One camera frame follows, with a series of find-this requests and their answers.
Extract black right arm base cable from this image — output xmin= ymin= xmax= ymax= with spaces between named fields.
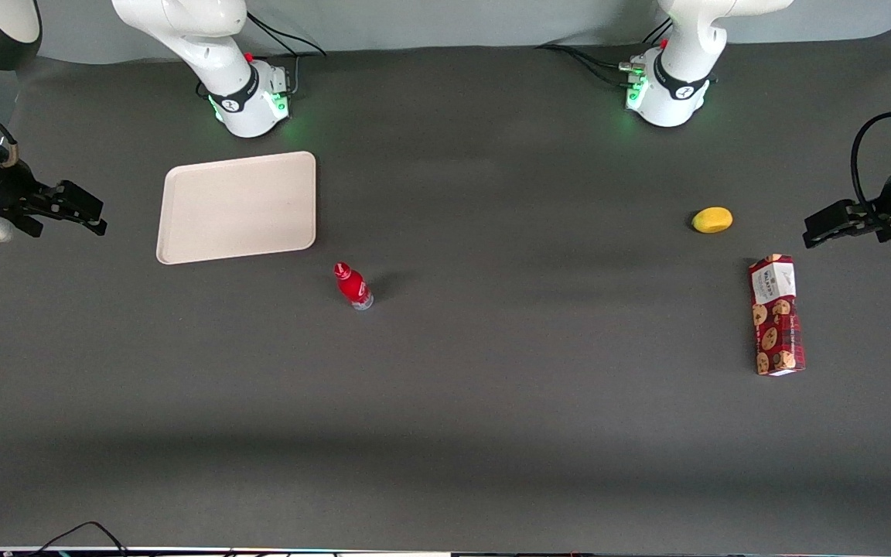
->
xmin=196 ymin=11 xmax=329 ymax=100

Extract beige plastic tray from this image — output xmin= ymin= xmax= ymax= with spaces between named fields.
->
xmin=155 ymin=151 xmax=317 ymax=265

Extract black left arm base cables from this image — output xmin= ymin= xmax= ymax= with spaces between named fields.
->
xmin=535 ymin=17 xmax=674 ymax=87

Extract red cookie box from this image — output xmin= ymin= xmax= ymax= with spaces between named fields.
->
xmin=748 ymin=254 xmax=807 ymax=377

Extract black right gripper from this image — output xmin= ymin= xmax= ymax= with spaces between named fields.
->
xmin=0 ymin=158 xmax=108 ymax=237

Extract red coke bottle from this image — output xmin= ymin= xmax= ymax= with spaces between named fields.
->
xmin=333 ymin=262 xmax=375 ymax=312

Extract black cable at table edge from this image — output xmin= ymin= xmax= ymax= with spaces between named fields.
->
xmin=26 ymin=521 xmax=131 ymax=557

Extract yellow lemon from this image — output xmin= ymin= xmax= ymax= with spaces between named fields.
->
xmin=691 ymin=207 xmax=734 ymax=234

